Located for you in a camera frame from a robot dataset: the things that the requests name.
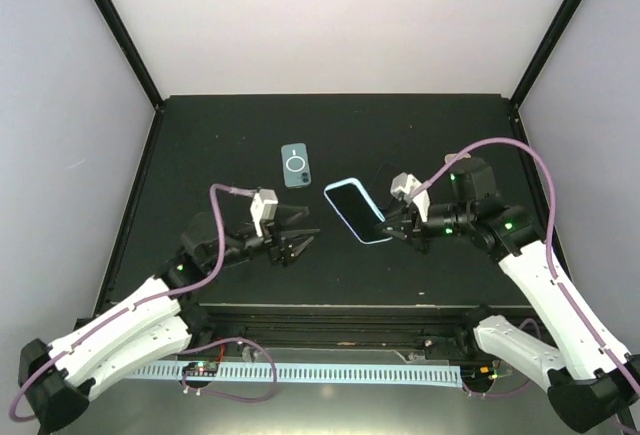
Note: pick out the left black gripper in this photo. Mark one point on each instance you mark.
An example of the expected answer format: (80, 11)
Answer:
(283, 250)

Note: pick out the light blue phone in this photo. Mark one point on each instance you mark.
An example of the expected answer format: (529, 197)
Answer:
(355, 207)

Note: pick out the right circuit board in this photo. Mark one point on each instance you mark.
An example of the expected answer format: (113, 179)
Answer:
(491, 372)

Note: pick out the black aluminium front rail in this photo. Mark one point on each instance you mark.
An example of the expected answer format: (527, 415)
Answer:
(450, 328)

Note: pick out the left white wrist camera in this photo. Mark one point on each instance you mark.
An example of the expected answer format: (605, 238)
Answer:
(263, 209)

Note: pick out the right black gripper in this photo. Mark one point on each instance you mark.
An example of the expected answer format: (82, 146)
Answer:
(413, 227)

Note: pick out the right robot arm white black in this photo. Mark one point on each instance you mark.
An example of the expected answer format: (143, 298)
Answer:
(587, 373)

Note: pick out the light blue slotted cable duct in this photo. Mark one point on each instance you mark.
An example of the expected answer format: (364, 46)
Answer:
(309, 373)

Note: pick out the circuit board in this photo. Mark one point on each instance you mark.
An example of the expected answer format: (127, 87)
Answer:
(200, 369)
(491, 372)

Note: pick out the dark blue phone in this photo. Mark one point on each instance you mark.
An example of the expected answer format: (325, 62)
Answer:
(380, 187)

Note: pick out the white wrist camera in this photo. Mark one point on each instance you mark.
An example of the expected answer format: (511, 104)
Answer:
(407, 188)
(263, 209)

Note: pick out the left black frame post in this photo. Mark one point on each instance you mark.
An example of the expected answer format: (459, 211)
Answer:
(116, 25)

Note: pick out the left circuit board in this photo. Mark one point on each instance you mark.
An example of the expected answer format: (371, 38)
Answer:
(200, 369)

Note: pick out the right black frame post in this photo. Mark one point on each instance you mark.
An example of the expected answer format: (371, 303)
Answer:
(558, 25)

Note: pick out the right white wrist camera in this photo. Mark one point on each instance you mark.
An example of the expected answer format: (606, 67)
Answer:
(407, 188)

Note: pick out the teal phone with ring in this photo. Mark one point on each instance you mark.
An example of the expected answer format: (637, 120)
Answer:
(295, 165)

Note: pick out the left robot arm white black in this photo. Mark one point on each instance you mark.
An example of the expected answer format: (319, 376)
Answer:
(59, 379)

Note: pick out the black frame post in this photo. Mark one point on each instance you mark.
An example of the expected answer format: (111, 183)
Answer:
(116, 25)
(558, 25)

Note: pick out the beige phone case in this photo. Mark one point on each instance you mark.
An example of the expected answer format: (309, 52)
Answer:
(455, 157)

